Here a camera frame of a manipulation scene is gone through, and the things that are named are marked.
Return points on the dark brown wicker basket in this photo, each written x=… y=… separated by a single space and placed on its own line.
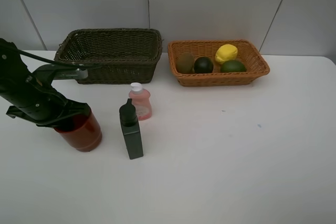
x=125 y=55

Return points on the dark green square bottle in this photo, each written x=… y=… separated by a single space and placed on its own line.
x=131 y=130

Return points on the pink soap bottle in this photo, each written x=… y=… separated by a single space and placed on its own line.
x=141 y=100

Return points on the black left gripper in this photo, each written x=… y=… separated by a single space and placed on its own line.
x=43 y=106

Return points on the red plastic cup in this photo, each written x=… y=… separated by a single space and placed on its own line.
x=87 y=136

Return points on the orange wicker basket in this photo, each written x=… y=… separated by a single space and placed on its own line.
x=247 y=53

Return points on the dark mangosteen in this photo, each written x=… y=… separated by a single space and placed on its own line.
x=203 y=65

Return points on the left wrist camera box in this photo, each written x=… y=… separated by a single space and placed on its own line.
x=50 y=72

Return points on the green lime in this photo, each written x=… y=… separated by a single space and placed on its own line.
x=232 y=66

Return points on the brown kiwi fruit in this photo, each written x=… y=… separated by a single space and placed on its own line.
x=185 y=63

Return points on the yellow lemon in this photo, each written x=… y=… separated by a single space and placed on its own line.
x=225 y=53

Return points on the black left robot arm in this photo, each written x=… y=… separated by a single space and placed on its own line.
x=17 y=64

